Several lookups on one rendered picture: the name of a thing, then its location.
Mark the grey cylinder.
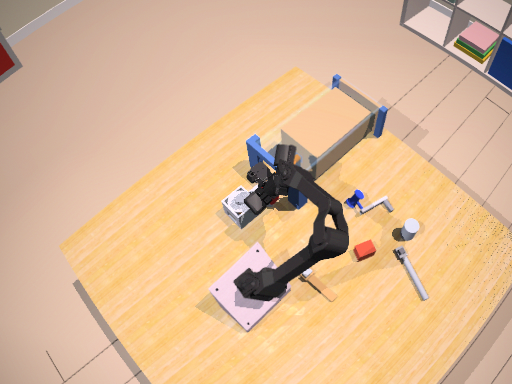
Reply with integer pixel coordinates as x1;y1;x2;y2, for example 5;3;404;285
400;218;420;241

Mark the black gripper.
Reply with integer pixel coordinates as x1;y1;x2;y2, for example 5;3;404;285
244;178;279;215

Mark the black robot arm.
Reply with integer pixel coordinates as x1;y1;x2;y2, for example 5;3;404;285
234;144;349;302

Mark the blue-handled crank handle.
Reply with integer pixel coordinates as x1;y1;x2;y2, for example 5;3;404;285
346;189;394;214

